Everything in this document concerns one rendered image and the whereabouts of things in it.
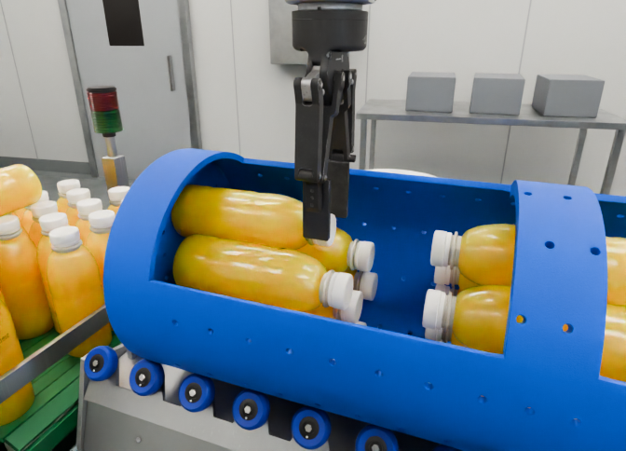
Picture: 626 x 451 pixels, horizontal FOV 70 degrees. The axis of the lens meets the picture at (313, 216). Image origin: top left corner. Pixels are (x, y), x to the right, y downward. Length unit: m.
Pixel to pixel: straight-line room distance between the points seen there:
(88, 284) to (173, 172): 0.28
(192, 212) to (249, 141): 3.65
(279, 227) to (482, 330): 0.24
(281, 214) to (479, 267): 0.22
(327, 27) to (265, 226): 0.22
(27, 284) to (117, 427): 0.28
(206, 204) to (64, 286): 0.28
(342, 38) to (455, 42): 3.39
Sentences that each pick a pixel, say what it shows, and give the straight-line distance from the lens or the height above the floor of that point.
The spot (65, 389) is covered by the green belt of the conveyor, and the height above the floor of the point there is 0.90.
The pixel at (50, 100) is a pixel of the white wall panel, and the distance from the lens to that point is 5.28.
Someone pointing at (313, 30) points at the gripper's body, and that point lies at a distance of 0.45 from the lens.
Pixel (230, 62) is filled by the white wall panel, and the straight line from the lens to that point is 4.17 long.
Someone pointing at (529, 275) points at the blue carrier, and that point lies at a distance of 0.40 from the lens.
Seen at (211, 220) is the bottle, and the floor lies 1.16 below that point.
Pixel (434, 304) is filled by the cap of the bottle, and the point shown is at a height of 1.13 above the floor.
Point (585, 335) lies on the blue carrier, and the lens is 0.40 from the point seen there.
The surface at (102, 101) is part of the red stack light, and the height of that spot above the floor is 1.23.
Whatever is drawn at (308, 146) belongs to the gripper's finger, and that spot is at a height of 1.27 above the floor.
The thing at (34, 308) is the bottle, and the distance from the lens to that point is 0.87.
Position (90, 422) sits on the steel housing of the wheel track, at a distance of 0.74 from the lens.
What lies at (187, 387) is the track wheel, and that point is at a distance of 0.60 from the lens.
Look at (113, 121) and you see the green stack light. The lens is 1.14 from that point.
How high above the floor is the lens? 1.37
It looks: 22 degrees down
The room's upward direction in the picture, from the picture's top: straight up
